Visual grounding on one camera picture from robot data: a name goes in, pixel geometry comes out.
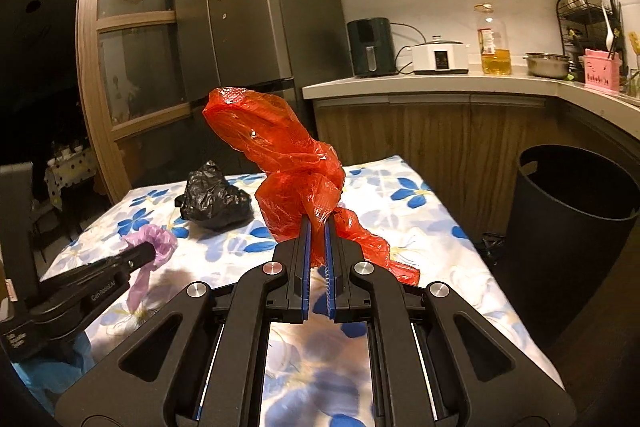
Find purple bag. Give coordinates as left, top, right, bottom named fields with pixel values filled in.
left=124, top=225, right=178, bottom=313

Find red plastic bag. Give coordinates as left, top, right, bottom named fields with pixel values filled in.
left=203, top=87, right=420, bottom=286

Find black trash bin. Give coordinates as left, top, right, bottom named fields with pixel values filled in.
left=502, top=144, right=639, bottom=346

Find floral blue white tablecloth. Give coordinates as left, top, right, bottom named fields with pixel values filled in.
left=39, top=154, right=566, bottom=427

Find black plastic bag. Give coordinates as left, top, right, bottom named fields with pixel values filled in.
left=175, top=160, right=254, bottom=232

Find wooden lower cabinet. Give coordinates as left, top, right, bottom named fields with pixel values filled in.
left=314, top=93, right=562, bottom=239

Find white rice cooker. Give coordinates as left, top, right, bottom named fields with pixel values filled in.
left=411, top=36, right=469, bottom=75

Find steel bowl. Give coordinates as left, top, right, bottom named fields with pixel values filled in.
left=525, top=52, right=570, bottom=79

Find black air fryer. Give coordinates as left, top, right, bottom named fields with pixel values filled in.
left=347, top=17, right=397, bottom=78

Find cooking oil bottle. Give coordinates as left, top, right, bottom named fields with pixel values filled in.
left=474, top=3, right=512, bottom=75

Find wooden glass door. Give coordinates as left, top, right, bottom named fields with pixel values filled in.
left=75, top=0, right=198, bottom=202

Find pink utensil holder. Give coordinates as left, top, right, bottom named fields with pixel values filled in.
left=582, top=49, right=620, bottom=93

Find grey refrigerator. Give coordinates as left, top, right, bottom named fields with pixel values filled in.
left=175, top=0, right=352, bottom=124

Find black dish rack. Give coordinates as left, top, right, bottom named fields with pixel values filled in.
left=555, top=0, right=627, bottom=75

